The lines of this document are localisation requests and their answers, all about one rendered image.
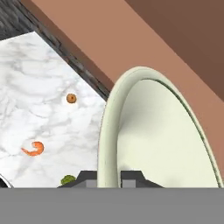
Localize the small orange round fruit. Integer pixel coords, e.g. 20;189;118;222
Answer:
66;93;78;104

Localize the orange shrimp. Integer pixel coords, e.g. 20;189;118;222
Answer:
20;141;46;158

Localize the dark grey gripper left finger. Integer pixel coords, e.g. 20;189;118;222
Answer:
57;170;98;189

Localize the green broccoli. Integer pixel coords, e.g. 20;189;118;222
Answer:
60;174;77;186

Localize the pale green bowl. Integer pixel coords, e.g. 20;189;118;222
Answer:
96;66;224;189

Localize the brown cupboard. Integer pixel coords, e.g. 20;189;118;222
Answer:
18;0;224;187

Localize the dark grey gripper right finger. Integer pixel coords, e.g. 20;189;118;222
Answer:
120;170;165;189

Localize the white round dish with black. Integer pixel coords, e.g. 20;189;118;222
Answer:
0;173;14;189

